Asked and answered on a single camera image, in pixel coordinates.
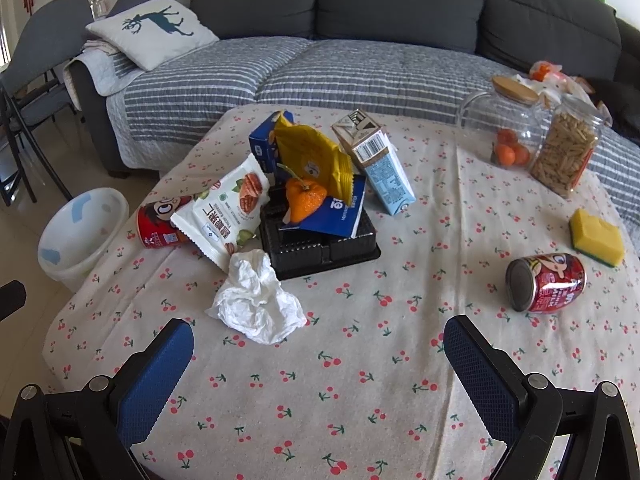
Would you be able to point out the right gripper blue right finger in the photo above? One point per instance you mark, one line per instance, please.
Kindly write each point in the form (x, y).
(527, 412)

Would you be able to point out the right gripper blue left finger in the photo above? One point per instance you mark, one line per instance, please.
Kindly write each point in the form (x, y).
(88, 433)

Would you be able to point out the red can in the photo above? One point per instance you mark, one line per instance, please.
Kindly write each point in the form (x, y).
(154, 222)
(544, 283)

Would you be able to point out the yellow green sponge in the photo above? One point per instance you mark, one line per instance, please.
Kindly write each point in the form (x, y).
(596, 238)

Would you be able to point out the white tissue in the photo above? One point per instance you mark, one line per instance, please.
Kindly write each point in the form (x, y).
(253, 302)

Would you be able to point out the white nut snack packet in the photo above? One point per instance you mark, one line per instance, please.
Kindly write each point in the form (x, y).
(223, 218)

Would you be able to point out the blue tissue box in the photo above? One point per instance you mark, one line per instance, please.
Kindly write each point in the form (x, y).
(334, 217)

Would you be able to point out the orange tangerine with stem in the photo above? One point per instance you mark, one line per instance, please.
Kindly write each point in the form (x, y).
(304, 195)

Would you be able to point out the light blue milk carton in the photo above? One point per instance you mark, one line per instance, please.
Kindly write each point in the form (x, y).
(369, 146)

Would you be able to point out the blue cracker box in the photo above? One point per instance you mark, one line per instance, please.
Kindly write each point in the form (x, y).
(263, 143)

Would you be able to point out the yellow snack bag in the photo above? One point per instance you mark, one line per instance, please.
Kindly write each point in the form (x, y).
(311, 154)

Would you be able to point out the white plastic trash bin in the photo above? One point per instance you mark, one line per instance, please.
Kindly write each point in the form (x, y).
(79, 234)

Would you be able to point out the black plastic food tray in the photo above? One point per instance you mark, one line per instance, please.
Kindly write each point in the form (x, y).
(294, 252)

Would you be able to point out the glass jar with sticks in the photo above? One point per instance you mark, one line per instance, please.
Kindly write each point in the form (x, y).
(569, 144)

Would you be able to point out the cherry print tablecloth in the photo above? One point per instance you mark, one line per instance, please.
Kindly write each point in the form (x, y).
(364, 390)

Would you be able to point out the glass jar with tangerines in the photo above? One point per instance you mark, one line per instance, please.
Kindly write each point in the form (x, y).
(505, 123)

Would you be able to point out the grey striped quilt cover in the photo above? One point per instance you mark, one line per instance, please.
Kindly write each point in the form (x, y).
(141, 120)

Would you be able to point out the grey folding chair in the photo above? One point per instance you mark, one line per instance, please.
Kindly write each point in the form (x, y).
(53, 36)

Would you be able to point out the bag of snacks on sofa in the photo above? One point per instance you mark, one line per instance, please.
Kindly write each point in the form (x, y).
(552, 85)

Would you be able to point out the white deer print pillow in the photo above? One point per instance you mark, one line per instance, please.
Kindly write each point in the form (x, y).
(154, 32)

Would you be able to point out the dark grey sofa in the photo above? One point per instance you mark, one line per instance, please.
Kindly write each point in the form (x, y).
(584, 36)

